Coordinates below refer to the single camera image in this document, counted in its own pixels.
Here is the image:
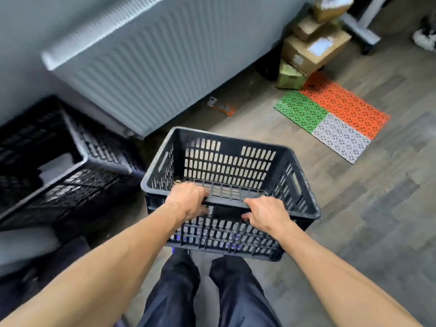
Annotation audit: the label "person's left hand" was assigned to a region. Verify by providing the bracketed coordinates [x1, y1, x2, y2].
[164, 182, 210, 223]

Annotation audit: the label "person's right hand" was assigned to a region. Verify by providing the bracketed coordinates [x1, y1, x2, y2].
[241, 196, 294, 237]

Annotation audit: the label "person's left forearm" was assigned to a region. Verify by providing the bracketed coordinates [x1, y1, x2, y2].
[0, 203, 188, 327]

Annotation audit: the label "person's right forearm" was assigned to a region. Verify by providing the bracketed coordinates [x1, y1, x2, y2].
[272, 219, 423, 327]

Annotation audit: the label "person's dark trousers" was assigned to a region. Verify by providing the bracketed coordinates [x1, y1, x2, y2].
[114, 248, 283, 327]

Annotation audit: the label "orange and grey floor tool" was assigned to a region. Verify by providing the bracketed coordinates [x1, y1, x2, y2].
[207, 97, 236, 117]

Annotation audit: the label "orange green white floor mat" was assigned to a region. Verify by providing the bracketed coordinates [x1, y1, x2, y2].
[274, 71, 391, 164]

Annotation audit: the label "green cardboard box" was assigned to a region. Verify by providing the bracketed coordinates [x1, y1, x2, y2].
[276, 59, 308, 90]

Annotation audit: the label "large black plastic crate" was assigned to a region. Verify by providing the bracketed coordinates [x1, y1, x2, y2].
[0, 95, 147, 232]

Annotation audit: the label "grey cushion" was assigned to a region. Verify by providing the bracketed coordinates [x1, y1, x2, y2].
[0, 226, 62, 269]

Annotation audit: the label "large cardboard box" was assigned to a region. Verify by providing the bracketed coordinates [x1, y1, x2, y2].
[281, 29, 352, 77]

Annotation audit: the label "small brown cardboard box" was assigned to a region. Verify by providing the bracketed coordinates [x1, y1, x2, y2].
[292, 15, 341, 42]

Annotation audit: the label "white desk leg base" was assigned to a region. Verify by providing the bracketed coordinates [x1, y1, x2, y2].
[341, 0, 390, 55]

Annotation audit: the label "cardboard box with white label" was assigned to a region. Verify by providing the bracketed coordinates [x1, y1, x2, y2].
[312, 0, 355, 23]

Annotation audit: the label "black and white shoe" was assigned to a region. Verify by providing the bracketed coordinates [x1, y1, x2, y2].
[411, 17, 436, 53]

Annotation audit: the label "white wall radiator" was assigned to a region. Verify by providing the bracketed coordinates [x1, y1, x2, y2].
[41, 0, 317, 138]

